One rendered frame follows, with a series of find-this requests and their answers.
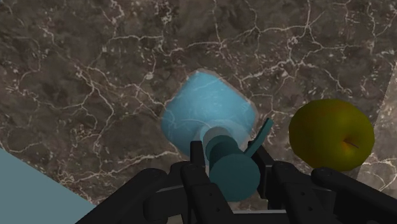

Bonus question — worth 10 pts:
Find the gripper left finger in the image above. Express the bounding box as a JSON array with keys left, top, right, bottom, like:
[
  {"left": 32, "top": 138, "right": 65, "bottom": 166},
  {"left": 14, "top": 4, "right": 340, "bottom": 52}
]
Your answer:
[{"left": 75, "top": 140, "right": 236, "bottom": 224}]

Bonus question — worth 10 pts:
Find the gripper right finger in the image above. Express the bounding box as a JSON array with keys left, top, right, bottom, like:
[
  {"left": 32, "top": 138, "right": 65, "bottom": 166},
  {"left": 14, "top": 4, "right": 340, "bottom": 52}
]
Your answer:
[{"left": 251, "top": 144, "right": 397, "bottom": 224}]

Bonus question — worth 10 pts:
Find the blue spray bottle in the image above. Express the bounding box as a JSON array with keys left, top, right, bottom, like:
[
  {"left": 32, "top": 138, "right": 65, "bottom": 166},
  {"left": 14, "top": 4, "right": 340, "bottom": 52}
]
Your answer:
[{"left": 160, "top": 69, "right": 275, "bottom": 203}]

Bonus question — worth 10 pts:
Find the green apple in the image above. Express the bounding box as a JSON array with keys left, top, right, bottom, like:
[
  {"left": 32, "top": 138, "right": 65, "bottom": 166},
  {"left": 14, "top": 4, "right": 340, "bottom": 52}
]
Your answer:
[{"left": 288, "top": 98, "right": 376, "bottom": 172}]

